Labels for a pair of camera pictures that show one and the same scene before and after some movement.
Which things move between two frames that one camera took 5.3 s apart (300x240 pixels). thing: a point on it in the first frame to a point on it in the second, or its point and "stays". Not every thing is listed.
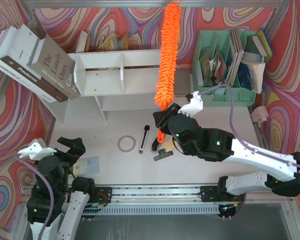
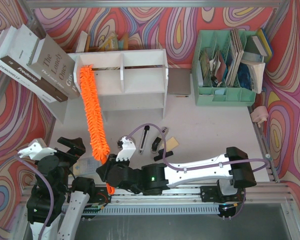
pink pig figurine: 259,115 stays
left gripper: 65,152 stays
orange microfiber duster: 165,91 to 100,146
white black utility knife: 144,136 stays
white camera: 37,150 stays
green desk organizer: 217,55 stays
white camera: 195,106 to 128,149
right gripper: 165,119 to 107,172
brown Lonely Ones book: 54,65 stays
